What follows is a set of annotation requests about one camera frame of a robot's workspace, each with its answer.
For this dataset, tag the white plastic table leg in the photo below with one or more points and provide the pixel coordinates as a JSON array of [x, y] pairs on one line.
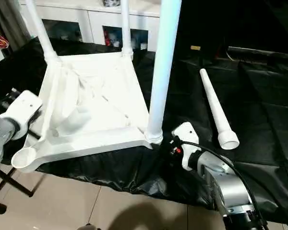
[[126, 28], [163, 60], [42, 31], [216, 107]]

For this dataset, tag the white plastic table top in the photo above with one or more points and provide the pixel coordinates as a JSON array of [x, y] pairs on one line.
[[98, 107]]

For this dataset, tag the black plastic mat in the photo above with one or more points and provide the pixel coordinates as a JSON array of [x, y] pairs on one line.
[[266, 107]]

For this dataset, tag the grey curtain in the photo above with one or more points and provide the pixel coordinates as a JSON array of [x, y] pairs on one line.
[[9, 21]]

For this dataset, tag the red bottle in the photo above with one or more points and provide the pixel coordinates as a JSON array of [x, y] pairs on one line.
[[107, 38]]

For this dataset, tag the white cabinet with glass doors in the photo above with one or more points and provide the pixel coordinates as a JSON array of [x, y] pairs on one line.
[[86, 19]]

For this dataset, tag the large black box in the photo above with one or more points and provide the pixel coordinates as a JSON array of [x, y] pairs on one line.
[[201, 24]]

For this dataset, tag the black tangled bundle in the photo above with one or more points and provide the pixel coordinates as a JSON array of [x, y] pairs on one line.
[[111, 3]]

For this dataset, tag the black folding table frame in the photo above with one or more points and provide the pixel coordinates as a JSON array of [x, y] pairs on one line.
[[14, 184]]

